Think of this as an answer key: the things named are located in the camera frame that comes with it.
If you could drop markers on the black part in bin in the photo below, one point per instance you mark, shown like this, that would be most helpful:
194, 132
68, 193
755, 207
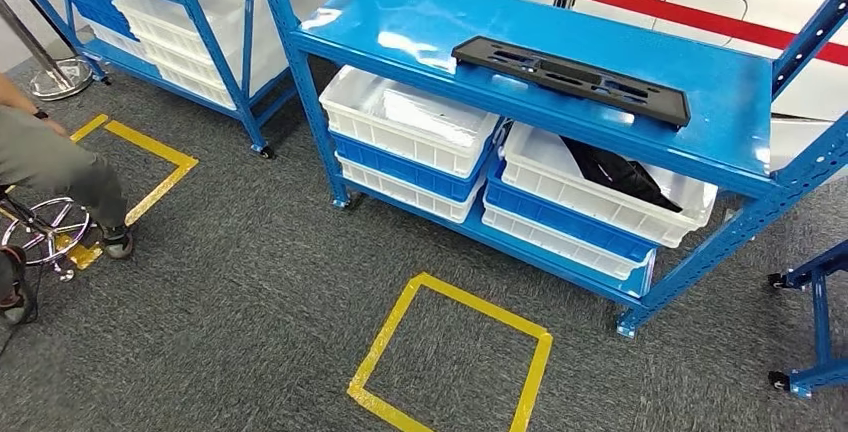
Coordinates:
616, 174

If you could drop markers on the black plastic car part panel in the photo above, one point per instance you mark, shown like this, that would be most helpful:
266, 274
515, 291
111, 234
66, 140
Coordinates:
672, 110

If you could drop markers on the blue plastic bin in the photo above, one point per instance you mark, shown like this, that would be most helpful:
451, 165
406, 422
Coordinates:
563, 220
93, 2
411, 174

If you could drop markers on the yellow floor tape square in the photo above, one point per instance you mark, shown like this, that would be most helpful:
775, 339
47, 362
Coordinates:
477, 306

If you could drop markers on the person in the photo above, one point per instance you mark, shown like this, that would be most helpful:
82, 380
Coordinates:
53, 157

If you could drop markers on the black stool with chrome base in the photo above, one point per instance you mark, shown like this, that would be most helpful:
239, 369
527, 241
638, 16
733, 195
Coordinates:
43, 233

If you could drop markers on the chrome stanchion post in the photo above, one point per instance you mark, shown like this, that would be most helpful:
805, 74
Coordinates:
63, 81

